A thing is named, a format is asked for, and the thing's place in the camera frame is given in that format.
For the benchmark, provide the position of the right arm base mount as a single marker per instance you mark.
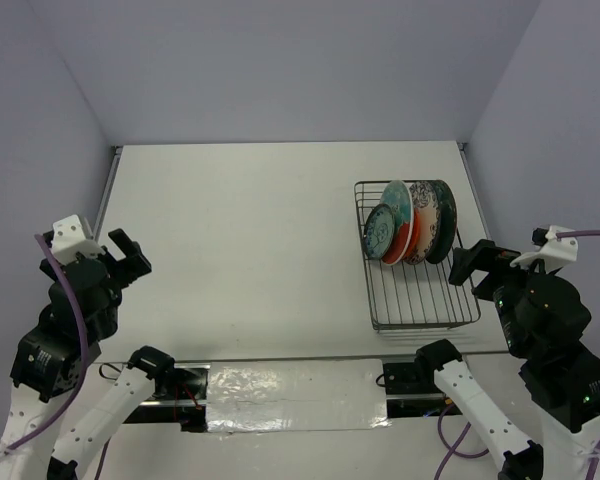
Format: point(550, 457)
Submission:
point(409, 392)

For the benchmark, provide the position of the metal wire dish rack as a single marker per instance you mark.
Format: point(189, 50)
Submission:
point(405, 296)

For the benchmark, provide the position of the orange plate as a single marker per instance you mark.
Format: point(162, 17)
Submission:
point(414, 236)

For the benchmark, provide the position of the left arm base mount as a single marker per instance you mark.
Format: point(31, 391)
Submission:
point(182, 402)

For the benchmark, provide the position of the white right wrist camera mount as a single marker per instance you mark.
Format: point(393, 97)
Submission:
point(556, 246)

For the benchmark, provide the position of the blue floral white plate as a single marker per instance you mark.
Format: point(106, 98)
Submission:
point(426, 204)

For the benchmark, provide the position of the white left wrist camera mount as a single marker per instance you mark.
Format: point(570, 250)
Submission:
point(73, 236)

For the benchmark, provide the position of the small blue patterned plate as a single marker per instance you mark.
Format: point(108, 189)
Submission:
point(378, 231)

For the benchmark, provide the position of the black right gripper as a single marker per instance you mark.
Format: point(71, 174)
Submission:
point(485, 253)

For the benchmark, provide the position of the silver foil tape strip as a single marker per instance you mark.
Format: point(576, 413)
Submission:
point(303, 396)

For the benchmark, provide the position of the teal and red plate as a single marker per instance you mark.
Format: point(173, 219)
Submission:
point(398, 197)

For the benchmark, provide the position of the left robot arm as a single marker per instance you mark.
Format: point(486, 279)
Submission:
point(52, 359)

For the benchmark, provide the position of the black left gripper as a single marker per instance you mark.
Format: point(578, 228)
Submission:
point(132, 265)

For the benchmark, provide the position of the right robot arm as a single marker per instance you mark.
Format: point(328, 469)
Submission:
point(543, 319)

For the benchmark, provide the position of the dark teal glazed plate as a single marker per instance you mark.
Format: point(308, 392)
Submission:
point(448, 223)

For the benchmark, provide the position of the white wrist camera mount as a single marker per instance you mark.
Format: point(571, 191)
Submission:
point(556, 246)
point(73, 236)

